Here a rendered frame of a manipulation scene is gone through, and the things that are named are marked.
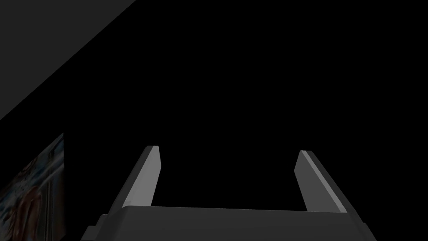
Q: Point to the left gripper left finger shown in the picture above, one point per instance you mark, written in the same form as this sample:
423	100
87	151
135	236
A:
144	182

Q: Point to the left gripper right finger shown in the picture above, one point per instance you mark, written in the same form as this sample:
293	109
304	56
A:
316	187

